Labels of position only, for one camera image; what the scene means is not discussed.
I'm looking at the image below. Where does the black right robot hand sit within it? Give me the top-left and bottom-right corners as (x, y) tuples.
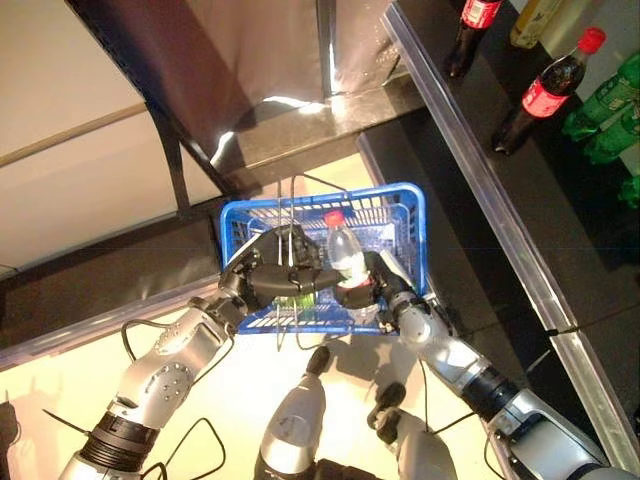
(337, 252), (416, 311)

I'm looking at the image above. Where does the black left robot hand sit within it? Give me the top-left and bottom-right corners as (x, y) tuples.
(217, 224), (346, 314)

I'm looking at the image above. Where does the water bottle red cap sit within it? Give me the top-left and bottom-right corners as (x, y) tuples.
(323, 209), (374, 291)

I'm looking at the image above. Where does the blue plastic shopping basket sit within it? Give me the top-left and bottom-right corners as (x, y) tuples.
(219, 172), (436, 351)

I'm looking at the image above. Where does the white flat wrist strip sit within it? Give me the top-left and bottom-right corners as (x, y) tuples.
(378, 249), (414, 291)

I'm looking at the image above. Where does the black glossy base plinth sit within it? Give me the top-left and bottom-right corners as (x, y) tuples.
(209, 89), (426, 196)

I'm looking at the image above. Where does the silver robot left leg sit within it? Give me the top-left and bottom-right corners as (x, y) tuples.
(254, 344), (331, 480)

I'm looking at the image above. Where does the silver robot leg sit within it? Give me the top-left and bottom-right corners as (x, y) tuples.
(254, 344), (331, 480)
(367, 382), (459, 480)

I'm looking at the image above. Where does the silver robot right leg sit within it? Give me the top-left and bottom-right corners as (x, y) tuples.
(367, 382), (459, 480)

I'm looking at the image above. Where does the black shelving unit white panel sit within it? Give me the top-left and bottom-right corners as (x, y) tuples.
(0, 0), (261, 371)

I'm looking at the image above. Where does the brown fabric backdrop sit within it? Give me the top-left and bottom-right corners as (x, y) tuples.
(64, 0), (401, 131)

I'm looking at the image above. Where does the cola bottle red cap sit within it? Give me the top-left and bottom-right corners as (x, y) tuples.
(490, 27), (607, 155)
(443, 0), (504, 79)

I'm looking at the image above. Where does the small yellow tea bottle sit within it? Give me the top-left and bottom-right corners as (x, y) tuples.
(509, 0), (566, 49)

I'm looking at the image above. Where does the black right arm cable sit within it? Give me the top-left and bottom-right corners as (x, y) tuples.
(417, 359), (496, 480)

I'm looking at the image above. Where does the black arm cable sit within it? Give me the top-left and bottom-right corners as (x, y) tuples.
(122, 319), (236, 480)
(417, 359), (496, 480)

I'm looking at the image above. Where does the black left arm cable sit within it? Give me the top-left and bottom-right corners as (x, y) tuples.
(122, 319), (236, 480)

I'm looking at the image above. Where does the dark shelf board clear rail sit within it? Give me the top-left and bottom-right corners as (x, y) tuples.
(549, 279), (640, 474)
(379, 0), (640, 336)

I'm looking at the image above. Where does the dark metal frame pole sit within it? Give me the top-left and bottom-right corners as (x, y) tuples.
(315, 0), (337, 99)

